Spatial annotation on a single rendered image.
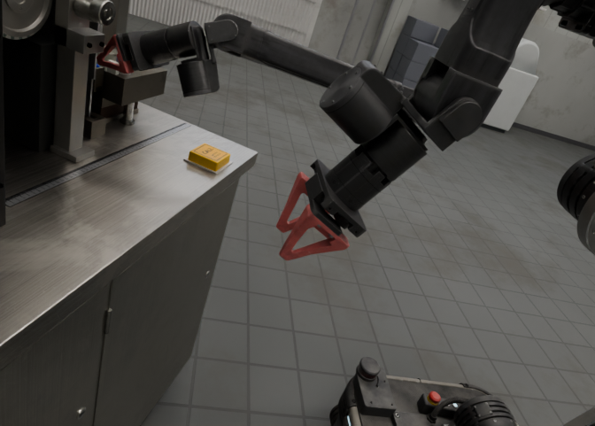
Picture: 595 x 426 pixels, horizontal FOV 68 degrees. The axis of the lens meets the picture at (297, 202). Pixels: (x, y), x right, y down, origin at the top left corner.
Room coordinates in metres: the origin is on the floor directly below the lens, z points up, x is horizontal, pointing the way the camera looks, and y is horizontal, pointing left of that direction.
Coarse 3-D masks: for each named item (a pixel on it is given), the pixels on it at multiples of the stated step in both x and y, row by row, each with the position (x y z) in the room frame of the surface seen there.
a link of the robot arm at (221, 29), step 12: (216, 24) 0.79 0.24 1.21; (228, 24) 0.79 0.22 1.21; (216, 36) 0.78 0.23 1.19; (228, 36) 0.79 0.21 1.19; (216, 48) 0.85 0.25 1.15; (204, 60) 0.78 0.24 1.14; (180, 72) 0.77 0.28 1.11; (192, 72) 0.76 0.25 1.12; (204, 72) 0.77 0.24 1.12; (216, 72) 0.79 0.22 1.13; (192, 84) 0.76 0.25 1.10; (204, 84) 0.77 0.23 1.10; (216, 84) 0.78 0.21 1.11; (192, 96) 0.78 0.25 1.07
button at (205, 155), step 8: (208, 144) 0.92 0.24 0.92; (192, 152) 0.86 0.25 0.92; (200, 152) 0.87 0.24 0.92; (208, 152) 0.88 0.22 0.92; (216, 152) 0.90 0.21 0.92; (224, 152) 0.91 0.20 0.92; (192, 160) 0.86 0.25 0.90; (200, 160) 0.86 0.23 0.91; (208, 160) 0.85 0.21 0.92; (216, 160) 0.86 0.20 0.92; (224, 160) 0.89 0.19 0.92; (216, 168) 0.85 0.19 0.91
